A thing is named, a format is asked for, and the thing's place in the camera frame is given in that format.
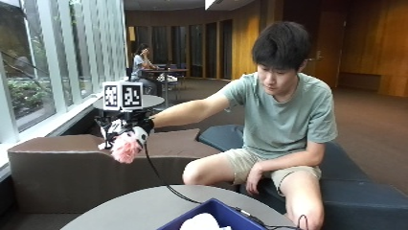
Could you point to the white marker cube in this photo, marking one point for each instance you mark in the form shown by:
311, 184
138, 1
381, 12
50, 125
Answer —
122, 95

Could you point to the round grey side table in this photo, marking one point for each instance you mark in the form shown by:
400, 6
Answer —
146, 101

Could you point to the pink and white soft toy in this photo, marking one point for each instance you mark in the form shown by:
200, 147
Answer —
126, 147

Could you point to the wooden door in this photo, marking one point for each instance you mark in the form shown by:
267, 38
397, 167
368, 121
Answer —
328, 48

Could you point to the blue plastic bin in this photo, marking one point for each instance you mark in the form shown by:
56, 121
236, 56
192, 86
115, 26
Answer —
212, 215

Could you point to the dark wooden table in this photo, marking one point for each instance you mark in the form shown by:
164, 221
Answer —
164, 71

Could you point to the brown angular bench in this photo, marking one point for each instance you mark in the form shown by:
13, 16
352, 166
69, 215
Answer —
85, 179

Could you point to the the person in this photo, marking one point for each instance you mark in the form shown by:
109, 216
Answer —
283, 118

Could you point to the dark blue sofa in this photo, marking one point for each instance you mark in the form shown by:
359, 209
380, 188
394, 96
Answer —
356, 198

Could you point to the dark chair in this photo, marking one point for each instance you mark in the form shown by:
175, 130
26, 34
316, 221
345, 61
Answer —
178, 76

